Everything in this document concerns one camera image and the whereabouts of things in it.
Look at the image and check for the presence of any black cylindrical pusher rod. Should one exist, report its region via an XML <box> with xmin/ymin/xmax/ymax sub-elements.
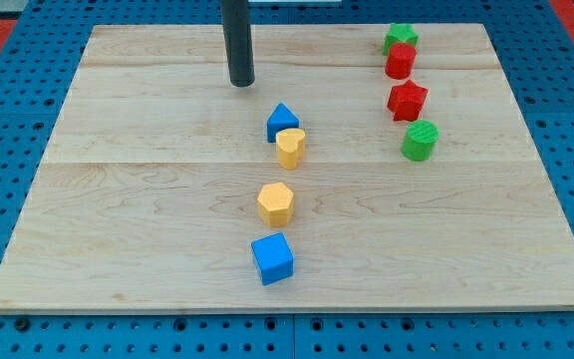
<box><xmin>220</xmin><ymin>0</ymin><xmax>255</xmax><ymax>88</ymax></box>

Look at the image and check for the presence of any yellow hexagon block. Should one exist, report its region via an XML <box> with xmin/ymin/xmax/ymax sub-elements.
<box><xmin>257</xmin><ymin>182</ymin><xmax>294</xmax><ymax>227</ymax></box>

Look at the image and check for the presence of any light wooden board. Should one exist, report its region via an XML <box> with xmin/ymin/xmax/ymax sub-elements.
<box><xmin>0</xmin><ymin>24</ymin><xmax>574</xmax><ymax>315</ymax></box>

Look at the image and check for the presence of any blue cube block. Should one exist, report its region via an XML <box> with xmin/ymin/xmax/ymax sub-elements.
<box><xmin>251</xmin><ymin>232</ymin><xmax>294</xmax><ymax>285</ymax></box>

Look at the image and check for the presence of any blue triangle block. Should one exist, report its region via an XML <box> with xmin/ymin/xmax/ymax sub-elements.
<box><xmin>266</xmin><ymin>103</ymin><xmax>300</xmax><ymax>143</ymax></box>

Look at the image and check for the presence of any yellow heart block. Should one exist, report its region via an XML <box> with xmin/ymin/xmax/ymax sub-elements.
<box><xmin>276</xmin><ymin>128</ymin><xmax>306</xmax><ymax>170</ymax></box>

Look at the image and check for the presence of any green star block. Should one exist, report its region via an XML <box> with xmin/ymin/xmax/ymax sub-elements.
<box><xmin>382</xmin><ymin>23</ymin><xmax>419</xmax><ymax>55</ymax></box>

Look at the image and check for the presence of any red cylinder block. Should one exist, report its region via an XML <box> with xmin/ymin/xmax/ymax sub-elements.
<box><xmin>385</xmin><ymin>42</ymin><xmax>417</xmax><ymax>80</ymax></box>

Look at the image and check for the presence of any red star block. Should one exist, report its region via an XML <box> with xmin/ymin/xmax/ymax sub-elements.
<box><xmin>387</xmin><ymin>80</ymin><xmax>429</xmax><ymax>122</ymax></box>

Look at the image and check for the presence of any green cylinder block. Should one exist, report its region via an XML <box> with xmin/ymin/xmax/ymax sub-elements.
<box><xmin>401</xmin><ymin>120</ymin><xmax>439</xmax><ymax>162</ymax></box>

